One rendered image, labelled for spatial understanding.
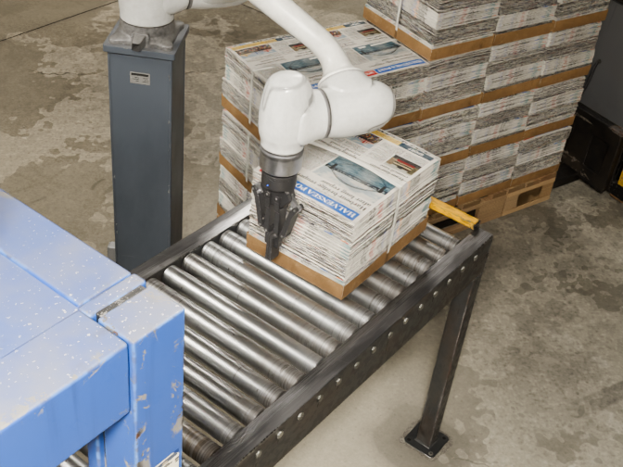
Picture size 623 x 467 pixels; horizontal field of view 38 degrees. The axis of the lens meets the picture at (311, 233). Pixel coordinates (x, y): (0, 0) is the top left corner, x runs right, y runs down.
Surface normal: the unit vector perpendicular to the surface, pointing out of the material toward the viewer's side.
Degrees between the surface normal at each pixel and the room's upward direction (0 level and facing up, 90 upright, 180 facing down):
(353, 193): 1
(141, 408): 90
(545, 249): 0
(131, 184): 90
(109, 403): 90
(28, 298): 0
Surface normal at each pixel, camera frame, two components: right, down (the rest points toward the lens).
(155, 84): -0.10, 0.59
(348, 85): 0.19, -0.49
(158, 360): 0.79, 0.43
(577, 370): 0.10, -0.79
